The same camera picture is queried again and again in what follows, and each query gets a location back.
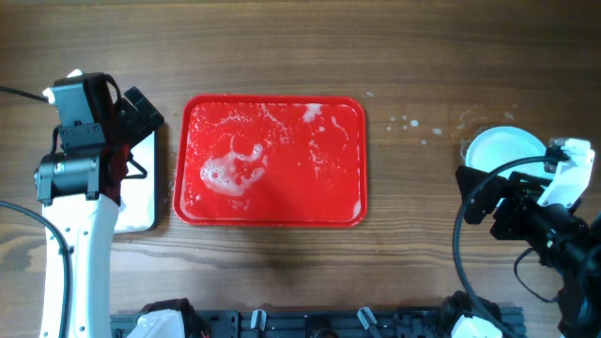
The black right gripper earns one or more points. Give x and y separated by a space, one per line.
482 198

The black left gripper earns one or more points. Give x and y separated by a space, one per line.
138 115

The white plate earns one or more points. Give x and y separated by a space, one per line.
498 145

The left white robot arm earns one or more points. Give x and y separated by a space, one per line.
78 241

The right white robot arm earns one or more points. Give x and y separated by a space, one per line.
577 261

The black soapy water tray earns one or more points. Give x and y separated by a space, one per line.
139 196

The red plastic tray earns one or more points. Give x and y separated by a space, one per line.
264 160

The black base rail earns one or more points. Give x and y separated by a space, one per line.
401 322

